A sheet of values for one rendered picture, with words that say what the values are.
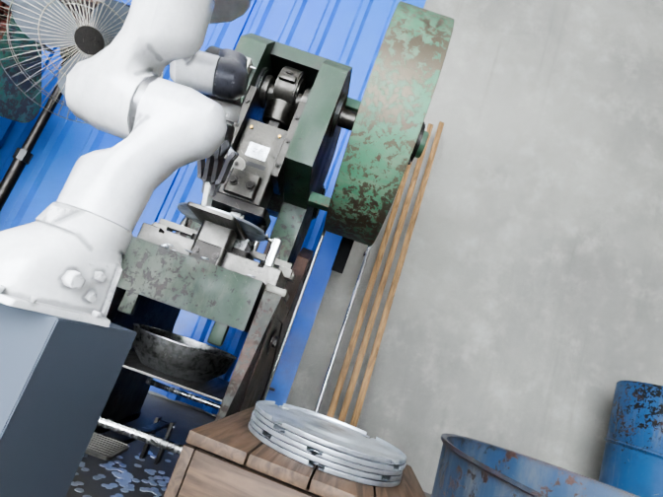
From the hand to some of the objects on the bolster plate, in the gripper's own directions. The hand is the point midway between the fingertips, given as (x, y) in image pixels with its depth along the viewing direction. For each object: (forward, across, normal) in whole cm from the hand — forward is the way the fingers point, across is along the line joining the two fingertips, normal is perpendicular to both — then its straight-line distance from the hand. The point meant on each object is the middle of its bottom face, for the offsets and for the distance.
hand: (208, 194), depth 126 cm
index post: (+18, +17, +12) cm, 28 cm away
